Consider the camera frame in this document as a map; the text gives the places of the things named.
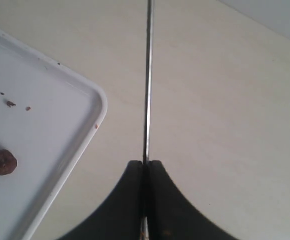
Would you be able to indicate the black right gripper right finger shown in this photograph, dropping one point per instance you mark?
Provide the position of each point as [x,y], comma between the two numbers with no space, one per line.
[170,215]

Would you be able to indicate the white rectangular plastic tray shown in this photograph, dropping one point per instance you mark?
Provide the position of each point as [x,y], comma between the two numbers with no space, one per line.
[48,116]

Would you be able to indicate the red berry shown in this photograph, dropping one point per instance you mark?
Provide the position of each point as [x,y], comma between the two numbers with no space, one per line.
[8,162]

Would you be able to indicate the thin metal skewer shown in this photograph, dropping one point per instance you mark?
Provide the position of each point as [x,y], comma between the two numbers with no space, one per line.
[148,87]

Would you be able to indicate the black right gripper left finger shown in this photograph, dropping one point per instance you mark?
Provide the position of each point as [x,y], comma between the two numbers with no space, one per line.
[119,216]

